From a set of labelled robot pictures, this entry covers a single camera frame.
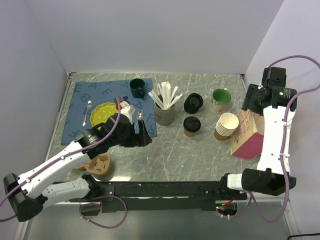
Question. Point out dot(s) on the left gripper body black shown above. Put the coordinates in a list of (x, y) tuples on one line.
[(129, 138)]

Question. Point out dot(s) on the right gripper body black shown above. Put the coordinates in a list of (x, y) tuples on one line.
[(254, 105)]

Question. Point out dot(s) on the pink paper gift bag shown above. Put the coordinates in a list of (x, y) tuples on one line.
[(247, 139)]

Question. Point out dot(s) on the brown paper coffee cup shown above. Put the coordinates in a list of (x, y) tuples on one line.
[(189, 133)]

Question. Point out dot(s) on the black plastic cup lid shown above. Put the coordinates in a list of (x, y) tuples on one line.
[(192, 124)]

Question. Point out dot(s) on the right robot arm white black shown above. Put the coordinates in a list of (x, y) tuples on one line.
[(274, 101)]

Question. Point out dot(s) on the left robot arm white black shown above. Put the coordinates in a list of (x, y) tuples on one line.
[(29, 193)]

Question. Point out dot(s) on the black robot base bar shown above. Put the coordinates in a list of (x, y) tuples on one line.
[(166, 195)]

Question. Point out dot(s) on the silver spoon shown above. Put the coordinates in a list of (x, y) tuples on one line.
[(139, 117)]

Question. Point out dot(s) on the green inside ceramic mug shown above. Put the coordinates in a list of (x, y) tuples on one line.
[(220, 100)]

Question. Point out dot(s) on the stack of paper cups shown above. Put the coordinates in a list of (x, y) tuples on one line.
[(225, 126)]

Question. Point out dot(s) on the yellow dotted plate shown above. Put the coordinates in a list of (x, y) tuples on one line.
[(102, 112)]

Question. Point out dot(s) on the cartoon mouse coaster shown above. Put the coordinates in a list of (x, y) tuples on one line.
[(124, 102)]

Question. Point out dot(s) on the brown cardboard cup carrier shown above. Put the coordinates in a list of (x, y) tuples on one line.
[(98, 166)]

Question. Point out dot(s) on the silver fork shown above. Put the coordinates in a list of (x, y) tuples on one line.
[(89, 106)]

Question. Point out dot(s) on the dark teal mug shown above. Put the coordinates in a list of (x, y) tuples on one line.
[(138, 88)]

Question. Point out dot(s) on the blue alphabet placemat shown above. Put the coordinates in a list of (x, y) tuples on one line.
[(105, 92)]

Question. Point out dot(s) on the stack of black lids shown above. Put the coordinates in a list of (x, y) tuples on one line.
[(193, 103)]

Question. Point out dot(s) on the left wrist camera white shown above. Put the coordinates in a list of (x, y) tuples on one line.
[(128, 111)]

